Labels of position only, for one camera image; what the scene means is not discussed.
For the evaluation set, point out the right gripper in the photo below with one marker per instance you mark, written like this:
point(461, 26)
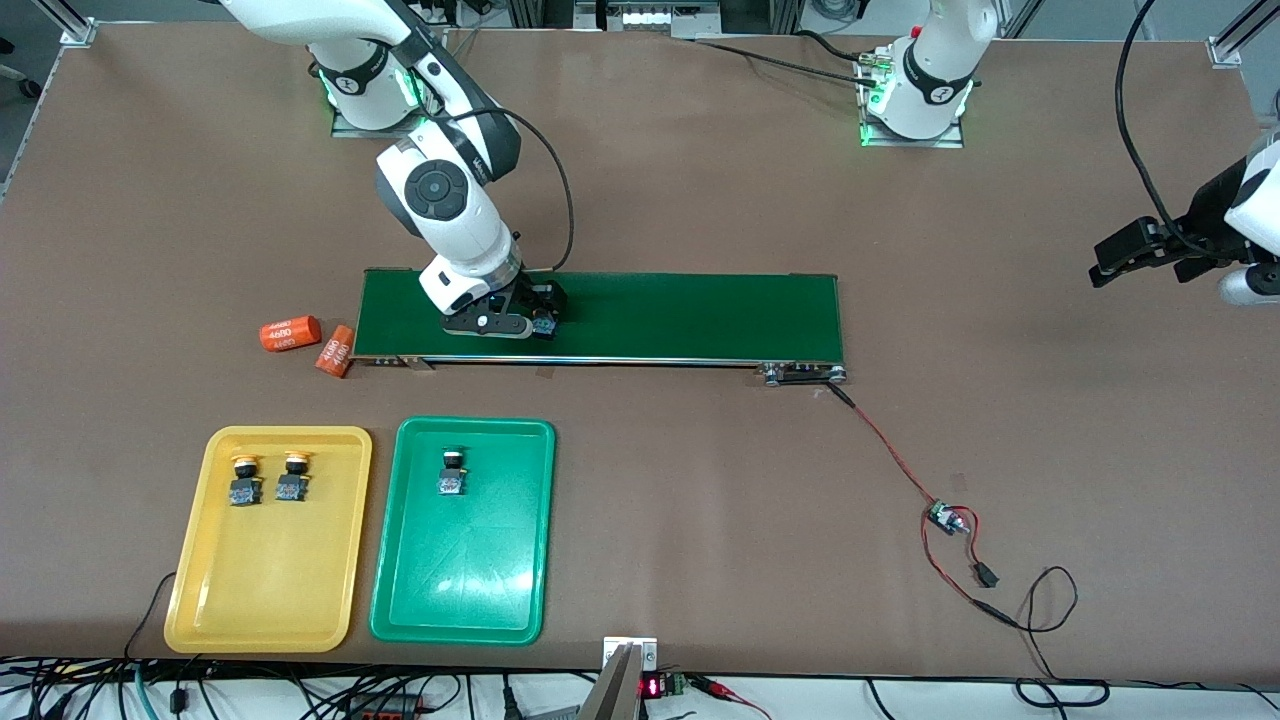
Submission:
point(524, 294)

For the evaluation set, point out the red digit display module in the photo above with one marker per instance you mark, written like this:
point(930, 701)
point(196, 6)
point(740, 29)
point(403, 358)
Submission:
point(652, 687)

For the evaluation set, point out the red lead with black plug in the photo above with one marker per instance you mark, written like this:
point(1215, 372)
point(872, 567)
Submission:
point(987, 575)

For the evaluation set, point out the red clip lead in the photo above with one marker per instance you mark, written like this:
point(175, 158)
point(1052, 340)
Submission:
point(725, 690)

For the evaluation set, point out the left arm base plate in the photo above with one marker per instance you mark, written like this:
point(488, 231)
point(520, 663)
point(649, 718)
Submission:
point(950, 135)

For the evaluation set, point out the grey metal wedge bar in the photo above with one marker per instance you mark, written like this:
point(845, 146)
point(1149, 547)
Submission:
point(612, 695)

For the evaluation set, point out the black office chair base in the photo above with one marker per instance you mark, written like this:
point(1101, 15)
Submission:
point(28, 88)

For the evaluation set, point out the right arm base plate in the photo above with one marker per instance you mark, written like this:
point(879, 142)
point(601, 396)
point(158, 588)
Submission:
point(345, 125)

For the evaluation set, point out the small metal bracket plate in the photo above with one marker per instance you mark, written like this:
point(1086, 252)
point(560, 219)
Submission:
point(645, 650)

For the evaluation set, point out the yellow push button switch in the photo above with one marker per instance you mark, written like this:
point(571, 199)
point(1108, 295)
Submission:
point(293, 480)
point(245, 482)

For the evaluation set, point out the aluminium corner profile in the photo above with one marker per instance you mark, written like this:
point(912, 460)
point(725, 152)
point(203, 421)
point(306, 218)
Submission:
point(1228, 50)
point(75, 28)

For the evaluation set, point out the small motor controller board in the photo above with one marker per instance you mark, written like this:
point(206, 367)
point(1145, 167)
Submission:
point(940, 517)

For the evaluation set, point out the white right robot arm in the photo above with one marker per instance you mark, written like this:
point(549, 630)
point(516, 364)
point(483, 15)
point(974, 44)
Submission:
point(440, 190)

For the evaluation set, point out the red black power strip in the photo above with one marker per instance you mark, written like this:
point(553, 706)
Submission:
point(385, 708)

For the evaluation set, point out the green plastic tray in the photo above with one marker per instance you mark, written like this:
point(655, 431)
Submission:
point(470, 560)

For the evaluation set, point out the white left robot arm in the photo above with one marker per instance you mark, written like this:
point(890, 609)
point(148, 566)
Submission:
point(940, 90)

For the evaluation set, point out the green push button switch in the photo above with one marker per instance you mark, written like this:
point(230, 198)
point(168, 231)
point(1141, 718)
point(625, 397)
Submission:
point(452, 472)
point(545, 327)

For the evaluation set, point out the yellow plastic tray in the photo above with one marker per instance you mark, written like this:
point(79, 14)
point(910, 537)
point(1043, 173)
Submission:
point(265, 580)

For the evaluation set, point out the orange 4680 cylinder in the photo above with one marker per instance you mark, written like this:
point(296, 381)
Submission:
point(336, 351)
point(290, 333)

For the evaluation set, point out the aluminium frame rack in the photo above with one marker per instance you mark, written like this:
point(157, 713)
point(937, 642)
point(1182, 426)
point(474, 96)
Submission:
point(645, 18)

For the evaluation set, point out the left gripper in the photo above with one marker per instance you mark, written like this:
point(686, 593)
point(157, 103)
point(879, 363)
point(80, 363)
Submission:
point(1208, 212)

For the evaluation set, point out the green belt conveyor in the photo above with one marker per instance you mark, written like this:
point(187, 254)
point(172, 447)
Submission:
point(680, 315)

